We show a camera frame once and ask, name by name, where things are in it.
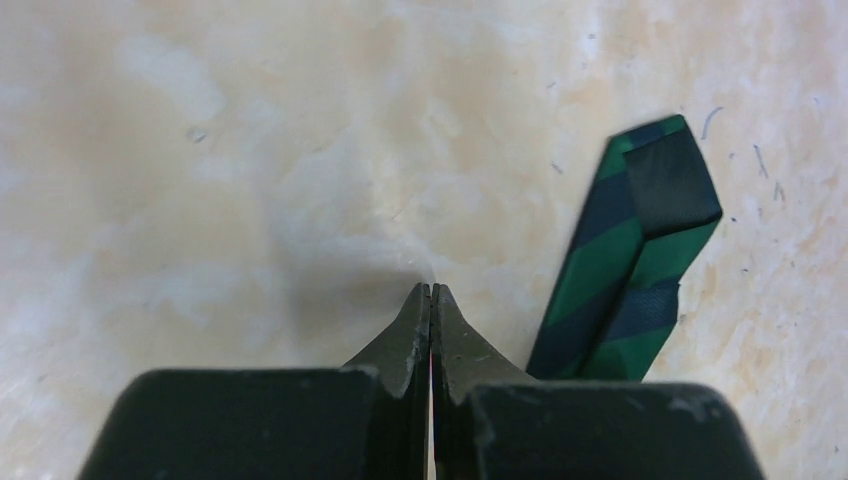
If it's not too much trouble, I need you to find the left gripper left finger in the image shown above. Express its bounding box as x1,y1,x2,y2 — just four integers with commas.
345,283,431,479

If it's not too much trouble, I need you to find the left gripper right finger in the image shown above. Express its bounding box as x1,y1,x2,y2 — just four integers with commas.
430,284,535,479

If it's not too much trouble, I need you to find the green plaid tie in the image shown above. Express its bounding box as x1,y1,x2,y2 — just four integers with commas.
526,114,723,381

